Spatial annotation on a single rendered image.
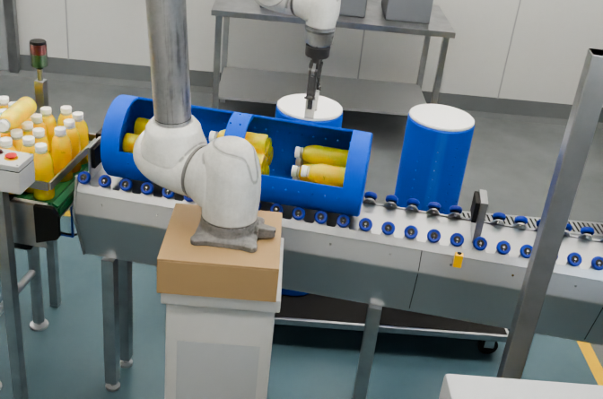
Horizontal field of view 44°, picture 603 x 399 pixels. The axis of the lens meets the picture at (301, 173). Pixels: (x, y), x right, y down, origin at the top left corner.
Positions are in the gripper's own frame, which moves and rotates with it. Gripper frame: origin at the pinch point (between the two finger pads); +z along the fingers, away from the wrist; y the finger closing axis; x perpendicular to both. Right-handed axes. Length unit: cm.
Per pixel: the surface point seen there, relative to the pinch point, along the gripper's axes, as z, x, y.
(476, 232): 36, -59, 0
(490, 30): 68, -91, 366
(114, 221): 50, 63, -9
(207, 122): 19.9, 38.2, 18.0
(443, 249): 40, -49, -6
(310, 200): 29.6, -4.1, -7.9
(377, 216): 40.4, -26.2, 7.5
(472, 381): -13, -43, -129
